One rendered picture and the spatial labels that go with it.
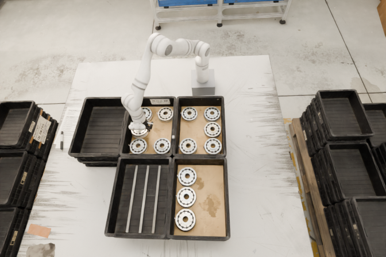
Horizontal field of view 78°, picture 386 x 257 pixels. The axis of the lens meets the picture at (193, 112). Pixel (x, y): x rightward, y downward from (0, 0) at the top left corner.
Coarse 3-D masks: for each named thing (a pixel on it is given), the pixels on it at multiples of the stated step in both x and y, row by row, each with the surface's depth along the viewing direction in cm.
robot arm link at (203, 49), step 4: (200, 44) 143; (204, 44) 143; (208, 44) 144; (196, 48) 144; (200, 48) 143; (204, 48) 142; (208, 48) 144; (196, 52) 145; (200, 52) 144; (204, 52) 143; (208, 52) 146; (196, 56) 156; (200, 56) 146; (204, 56) 146; (208, 56) 150; (196, 60) 154; (200, 60) 151; (204, 60) 150; (208, 60) 154; (196, 64) 155; (200, 64) 152; (204, 64) 153
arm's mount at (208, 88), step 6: (192, 72) 175; (210, 72) 174; (192, 78) 172; (210, 78) 172; (192, 84) 170; (198, 84) 169; (204, 84) 169; (210, 84) 169; (192, 90) 171; (198, 90) 171; (204, 90) 171; (210, 90) 171
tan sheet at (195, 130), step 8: (200, 112) 155; (200, 120) 152; (184, 128) 149; (192, 128) 149; (200, 128) 149; (184, 136) 147; (192, 136) 146; (200, 136) 146; (200, 144) 143; (200, 152) 141
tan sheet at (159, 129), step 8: (152, 112) 157; (152, 120) 153; (152, 128) 151; (160, 128) 150; (168, 128) 150; (152, 136) 148; (160, 136) 148; (168, 136) 147; (152, 144) 145; (152, 152) 143
